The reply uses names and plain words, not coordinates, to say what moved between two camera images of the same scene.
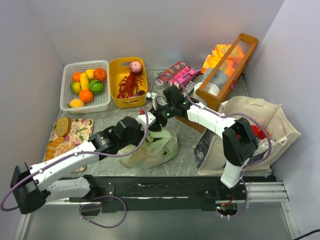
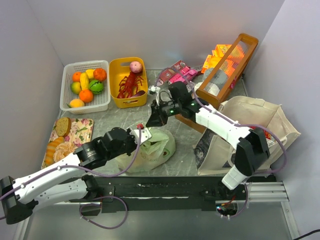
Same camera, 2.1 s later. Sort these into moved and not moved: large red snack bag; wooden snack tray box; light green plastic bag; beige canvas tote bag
Moved: large red snack bag
Not moved: wooden snack tray box; light green plastic bag; beige canvas tote bag
